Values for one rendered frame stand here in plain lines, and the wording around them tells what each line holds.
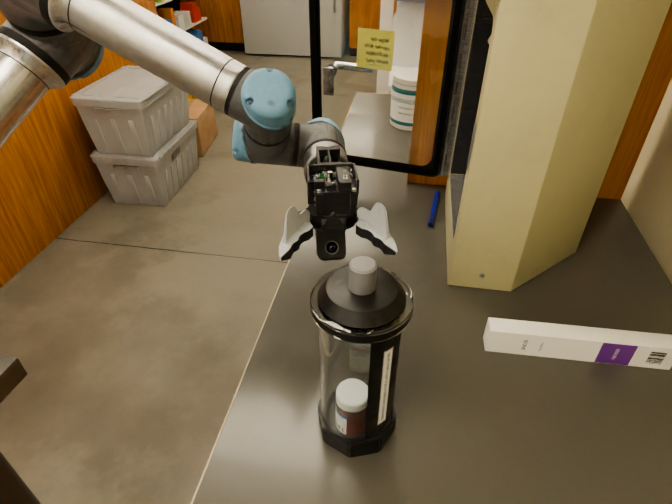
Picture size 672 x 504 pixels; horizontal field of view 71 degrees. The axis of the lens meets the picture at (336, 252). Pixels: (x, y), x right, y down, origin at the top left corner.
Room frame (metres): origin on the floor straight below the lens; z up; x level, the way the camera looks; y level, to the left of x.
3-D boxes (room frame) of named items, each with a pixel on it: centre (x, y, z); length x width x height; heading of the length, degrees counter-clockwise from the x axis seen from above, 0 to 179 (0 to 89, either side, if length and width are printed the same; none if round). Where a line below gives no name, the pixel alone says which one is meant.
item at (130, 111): (2.71, 1.15, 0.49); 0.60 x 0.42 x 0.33; 170
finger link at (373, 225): (0.54, -0.06, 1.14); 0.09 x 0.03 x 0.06; 41
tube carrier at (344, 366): (0.37, -0.03, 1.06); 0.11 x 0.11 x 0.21
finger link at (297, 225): (0.53, 0.06, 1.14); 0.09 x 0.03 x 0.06; 149
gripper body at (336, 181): (0.62, 0.01, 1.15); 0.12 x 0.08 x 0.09; 5
